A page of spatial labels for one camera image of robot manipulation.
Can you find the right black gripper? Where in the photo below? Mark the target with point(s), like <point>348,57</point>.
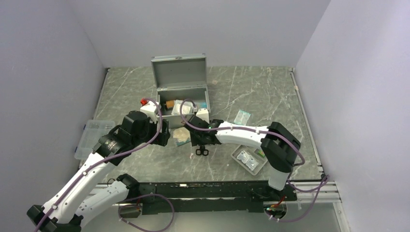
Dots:
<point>195,141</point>

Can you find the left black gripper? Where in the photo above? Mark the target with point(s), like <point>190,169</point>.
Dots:
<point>161,138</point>

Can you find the black handled scissors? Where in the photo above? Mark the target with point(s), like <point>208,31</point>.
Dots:
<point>202,151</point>

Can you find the cream latex gloves packet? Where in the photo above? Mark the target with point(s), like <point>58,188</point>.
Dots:
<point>181,136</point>

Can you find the clear gauze pad packet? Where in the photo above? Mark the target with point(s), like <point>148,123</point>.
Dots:
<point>182,108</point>

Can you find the blue white medical pouch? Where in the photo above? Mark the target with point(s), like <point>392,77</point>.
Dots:
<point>199,105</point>

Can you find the brown bottle orange cap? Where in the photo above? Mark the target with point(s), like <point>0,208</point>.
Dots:
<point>169,104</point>

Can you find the teal white small packet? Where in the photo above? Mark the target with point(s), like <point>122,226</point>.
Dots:
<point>242,118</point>

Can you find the clear bag alcohol wipes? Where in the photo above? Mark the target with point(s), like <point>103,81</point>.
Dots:
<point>248,160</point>

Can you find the grey plastic divider tray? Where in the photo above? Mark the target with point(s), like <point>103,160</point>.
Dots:
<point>251,150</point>

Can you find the grey metal medicine case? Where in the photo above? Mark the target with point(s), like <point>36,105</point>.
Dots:
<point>179,77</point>

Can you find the small green box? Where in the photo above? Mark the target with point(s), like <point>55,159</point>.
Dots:
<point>260,153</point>

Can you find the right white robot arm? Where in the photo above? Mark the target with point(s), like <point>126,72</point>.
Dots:
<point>279,145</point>

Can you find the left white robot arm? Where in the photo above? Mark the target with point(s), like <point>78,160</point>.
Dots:
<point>72,208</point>

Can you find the clear plastic storage box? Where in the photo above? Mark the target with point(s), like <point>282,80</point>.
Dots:
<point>92,132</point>

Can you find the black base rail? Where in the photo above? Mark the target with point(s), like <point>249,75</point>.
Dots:
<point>167,197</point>

